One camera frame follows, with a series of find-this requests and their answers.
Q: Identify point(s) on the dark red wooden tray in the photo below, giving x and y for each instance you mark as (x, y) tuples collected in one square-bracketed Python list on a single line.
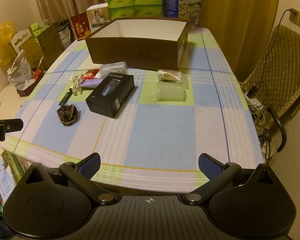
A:
[(27, 90)]

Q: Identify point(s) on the yellow plastic bag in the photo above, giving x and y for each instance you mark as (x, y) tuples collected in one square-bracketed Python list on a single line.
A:
[(2, 40)]

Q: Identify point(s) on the small orange item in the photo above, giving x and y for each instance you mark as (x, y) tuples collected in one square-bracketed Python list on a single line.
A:
[(37, 74)]

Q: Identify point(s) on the beige wall socket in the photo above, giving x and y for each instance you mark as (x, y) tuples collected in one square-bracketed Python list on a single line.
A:
[(295, 17)]

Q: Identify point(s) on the black shaver box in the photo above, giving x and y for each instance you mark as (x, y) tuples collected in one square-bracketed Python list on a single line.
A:
[(110, 97)]

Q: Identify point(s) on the clear plastic packet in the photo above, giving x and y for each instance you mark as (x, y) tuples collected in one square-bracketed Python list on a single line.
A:
[(113, 67)]

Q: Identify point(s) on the chair with quilted cover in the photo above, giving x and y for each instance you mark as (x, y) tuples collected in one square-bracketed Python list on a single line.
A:
[(287, 75)]

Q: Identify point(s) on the translucent plastic container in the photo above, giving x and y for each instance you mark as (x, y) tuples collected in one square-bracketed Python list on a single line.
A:
[(170, 92)]

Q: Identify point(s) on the white plastic hair clip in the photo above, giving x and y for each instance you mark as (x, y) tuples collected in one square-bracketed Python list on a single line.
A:
[(76, 83)]

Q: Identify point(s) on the yellowish carton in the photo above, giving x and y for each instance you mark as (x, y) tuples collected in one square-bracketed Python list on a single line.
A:
[(31, 52)]

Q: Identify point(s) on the purple tube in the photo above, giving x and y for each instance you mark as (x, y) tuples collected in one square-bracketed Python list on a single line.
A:
[(90, 83)]

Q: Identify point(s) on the golden brown curtain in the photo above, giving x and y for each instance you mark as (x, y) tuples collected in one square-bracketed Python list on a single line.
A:
[(235, 25)]

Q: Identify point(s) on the printed blue-green carton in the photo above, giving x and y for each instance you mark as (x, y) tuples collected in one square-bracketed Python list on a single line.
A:
[(7, 177)]

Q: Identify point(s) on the tall brown carton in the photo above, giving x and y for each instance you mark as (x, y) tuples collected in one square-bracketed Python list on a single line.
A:
[(48, 45)]

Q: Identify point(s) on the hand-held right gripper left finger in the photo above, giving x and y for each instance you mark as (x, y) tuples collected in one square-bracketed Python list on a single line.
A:
[(91, 164)]

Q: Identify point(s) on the bag of cotton swabs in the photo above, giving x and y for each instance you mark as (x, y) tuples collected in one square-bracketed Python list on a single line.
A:
[(170, 76)]

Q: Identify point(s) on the white carved chair back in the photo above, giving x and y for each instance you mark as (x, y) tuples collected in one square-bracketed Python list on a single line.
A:
[(21, 37)]

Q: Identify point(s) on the crumpled clear plastic bag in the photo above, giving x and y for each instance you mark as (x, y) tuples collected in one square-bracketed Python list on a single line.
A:
[(20, 70)]

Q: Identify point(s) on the pen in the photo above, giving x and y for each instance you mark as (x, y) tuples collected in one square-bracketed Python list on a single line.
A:
[(40, 63)]

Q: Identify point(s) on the brown cardboard box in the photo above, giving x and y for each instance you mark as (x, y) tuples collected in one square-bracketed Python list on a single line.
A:
[(130, 52)]

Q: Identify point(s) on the white product box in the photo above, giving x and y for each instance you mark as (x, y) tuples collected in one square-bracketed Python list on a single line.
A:
[(98, 17)]

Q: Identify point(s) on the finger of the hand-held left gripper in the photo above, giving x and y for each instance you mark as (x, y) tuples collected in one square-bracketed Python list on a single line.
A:
[(12, 125)]

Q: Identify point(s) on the light green tissue bundle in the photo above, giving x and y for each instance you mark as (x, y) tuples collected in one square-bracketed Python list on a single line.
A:
[(38, 28)]

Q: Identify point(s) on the dark green lip balm tube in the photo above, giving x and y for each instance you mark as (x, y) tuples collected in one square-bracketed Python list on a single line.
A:
[(66, 96)]

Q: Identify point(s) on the red gift box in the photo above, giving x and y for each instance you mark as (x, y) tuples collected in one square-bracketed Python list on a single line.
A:
[(80, 27)]

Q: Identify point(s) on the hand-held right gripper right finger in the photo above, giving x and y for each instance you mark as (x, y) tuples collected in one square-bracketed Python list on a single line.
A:
[(209, 166)]

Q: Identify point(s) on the dark fabric hair clip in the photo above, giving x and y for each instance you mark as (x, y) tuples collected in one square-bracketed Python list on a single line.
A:
[(67, 113)]

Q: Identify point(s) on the checked cloth-covered desktop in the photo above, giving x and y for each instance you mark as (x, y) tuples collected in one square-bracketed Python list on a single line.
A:
[(152, 135)]

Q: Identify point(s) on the white power strip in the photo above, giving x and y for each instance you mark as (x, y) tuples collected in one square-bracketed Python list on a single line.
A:
[(253, 102)]

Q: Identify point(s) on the stack of metal bowls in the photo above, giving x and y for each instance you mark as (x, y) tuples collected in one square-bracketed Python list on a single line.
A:
[(64, 35)]

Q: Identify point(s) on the blue milk carton box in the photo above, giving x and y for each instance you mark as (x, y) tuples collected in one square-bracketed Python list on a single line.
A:
[(180, 2)]

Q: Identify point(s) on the red snack packet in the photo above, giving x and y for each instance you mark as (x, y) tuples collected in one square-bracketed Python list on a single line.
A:
[(89, 74)]

